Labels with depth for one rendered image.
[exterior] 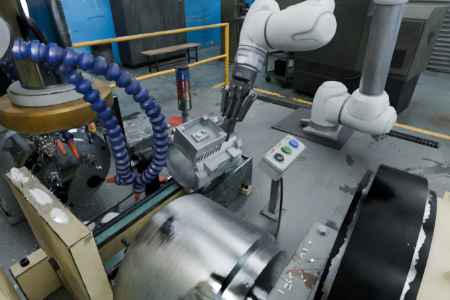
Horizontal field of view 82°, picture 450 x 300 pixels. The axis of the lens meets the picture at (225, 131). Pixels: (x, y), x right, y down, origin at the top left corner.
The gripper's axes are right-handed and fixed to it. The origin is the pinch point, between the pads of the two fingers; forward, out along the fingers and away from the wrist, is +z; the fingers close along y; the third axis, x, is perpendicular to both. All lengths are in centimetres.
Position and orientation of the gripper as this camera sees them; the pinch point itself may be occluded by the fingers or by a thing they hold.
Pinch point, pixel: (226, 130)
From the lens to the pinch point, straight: 82.9
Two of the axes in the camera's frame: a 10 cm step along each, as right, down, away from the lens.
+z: -3.0, 9.5, 0.7
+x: 5.3, 1.1, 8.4
